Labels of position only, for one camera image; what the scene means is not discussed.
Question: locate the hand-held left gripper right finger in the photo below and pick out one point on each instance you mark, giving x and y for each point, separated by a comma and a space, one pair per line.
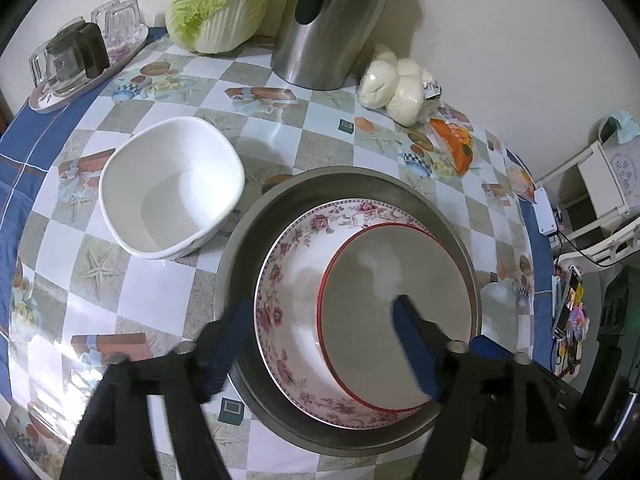
417, 355

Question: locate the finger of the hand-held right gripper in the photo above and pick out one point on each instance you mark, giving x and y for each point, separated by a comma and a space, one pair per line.
492, 347

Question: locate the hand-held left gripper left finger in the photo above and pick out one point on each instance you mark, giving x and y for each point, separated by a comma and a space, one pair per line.
225, 345

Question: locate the red-rimmed strawberry bowl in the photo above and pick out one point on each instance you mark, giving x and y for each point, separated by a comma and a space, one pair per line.
370, 310

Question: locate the steel basin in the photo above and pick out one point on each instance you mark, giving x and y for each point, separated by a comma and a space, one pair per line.
245, 280

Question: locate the pink floral plate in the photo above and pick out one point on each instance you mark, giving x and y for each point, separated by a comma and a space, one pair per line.
290, 270

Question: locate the white square bowl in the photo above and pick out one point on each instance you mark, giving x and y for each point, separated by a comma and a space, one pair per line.
170, 185

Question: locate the white power strip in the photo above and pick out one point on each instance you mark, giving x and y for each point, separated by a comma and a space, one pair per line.
545, 212

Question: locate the white chair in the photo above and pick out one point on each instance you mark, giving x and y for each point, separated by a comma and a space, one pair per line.
595, 180

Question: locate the white blue-patterned cushion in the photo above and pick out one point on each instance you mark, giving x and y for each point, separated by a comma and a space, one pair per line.
625, 170

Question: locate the clear packet orange contents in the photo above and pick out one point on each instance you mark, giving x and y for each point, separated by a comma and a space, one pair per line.
521, 181

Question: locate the orange snack packet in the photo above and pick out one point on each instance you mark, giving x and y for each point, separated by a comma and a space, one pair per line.
452, 145

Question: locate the blue checked cloth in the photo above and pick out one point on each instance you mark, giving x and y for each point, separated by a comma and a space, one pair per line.
25, 130

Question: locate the oval floral tray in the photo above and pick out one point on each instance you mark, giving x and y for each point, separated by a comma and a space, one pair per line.
45, 104

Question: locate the steel thermos jug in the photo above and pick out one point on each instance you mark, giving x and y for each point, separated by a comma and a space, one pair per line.
320, 45

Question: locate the glass teapot black lid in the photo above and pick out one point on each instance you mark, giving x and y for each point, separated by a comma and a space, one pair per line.
65, 67

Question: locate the clear glass cup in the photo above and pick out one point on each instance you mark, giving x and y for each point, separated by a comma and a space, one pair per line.
72, 22
124, 22
37, 67
102, 12

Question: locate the napa cabbage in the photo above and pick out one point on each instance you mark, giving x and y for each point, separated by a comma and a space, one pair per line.
215, 5

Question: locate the brown wooden frame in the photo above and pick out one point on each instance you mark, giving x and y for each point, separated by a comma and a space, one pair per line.
5, 110

